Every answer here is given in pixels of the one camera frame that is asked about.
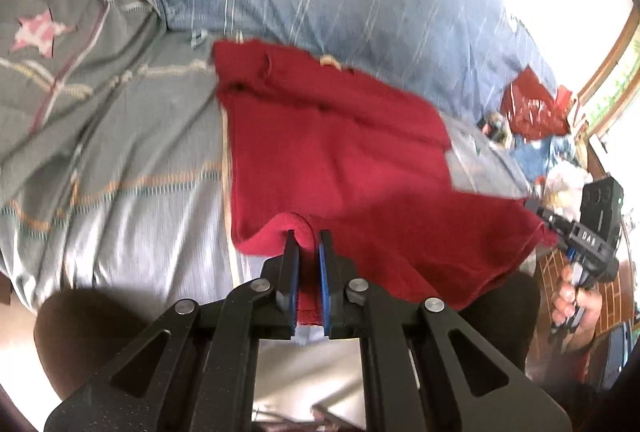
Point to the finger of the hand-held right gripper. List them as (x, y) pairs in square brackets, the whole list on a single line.
[(547, 216)]

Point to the person's right leg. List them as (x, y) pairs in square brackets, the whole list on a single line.
[(505, 322)]

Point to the person's left leg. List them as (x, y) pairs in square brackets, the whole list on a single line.
[(100, 337)]

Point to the red knit garment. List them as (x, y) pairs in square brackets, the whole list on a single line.
[(350, 161)]

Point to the red plastic bag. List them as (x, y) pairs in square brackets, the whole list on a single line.
[(530, 106)]

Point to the person's leg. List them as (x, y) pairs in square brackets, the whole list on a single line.
[(505, 322), (100, 337)]

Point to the blue cloth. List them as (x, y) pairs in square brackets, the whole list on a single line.
[(540, 156)]

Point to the person's right hand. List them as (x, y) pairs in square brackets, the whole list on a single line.
[(585, 309)]

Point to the wooden window frame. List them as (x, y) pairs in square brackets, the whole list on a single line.
[(615, 66)]

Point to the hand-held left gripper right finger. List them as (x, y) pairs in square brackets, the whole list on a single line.
[(325, 282)]

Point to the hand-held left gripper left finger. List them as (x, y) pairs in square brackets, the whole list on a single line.
[(298, 277)]

